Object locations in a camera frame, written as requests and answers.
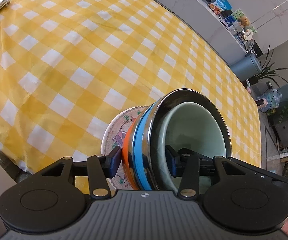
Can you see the orange steel bowl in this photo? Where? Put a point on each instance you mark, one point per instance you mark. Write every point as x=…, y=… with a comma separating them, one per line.
x=127, y=161

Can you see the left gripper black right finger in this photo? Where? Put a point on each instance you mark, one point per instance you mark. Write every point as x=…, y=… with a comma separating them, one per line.
x=185, y=164

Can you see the blue steel bowl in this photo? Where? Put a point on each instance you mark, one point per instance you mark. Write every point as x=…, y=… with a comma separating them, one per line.
x=144, y=133

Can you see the brown teddy bear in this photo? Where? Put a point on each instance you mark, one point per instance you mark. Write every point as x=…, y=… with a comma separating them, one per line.
x=244, y=21

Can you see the white tv console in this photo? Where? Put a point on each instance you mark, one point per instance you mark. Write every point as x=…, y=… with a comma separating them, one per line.
x=199, y=17

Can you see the green potted floor plant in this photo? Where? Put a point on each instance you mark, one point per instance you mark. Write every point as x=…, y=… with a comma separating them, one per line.
x=267, y=70

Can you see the grey blue trash bin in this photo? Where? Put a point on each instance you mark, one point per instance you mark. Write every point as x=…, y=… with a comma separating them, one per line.
x=246, y=67

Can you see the blue water jug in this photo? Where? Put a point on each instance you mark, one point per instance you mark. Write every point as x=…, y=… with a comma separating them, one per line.
x=273, y=97

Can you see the yellow white checkered tablecloth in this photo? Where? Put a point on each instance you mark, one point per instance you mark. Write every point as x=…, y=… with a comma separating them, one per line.
x=68, y=67

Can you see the blue snack bag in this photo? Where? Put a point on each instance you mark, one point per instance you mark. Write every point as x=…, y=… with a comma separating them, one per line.
x=218, y=6

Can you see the green ceramic bowl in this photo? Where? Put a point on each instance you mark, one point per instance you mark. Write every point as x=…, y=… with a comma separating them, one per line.
x=187, y=125

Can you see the clear glass patterned plate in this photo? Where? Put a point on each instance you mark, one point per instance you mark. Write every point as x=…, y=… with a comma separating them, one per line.
x=114, y=136

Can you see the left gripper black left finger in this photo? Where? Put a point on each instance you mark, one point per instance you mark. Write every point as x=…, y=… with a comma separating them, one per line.
x=99, y=168

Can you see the small pink heater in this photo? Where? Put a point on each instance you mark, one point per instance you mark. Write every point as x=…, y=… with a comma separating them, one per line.
x=261, y=103

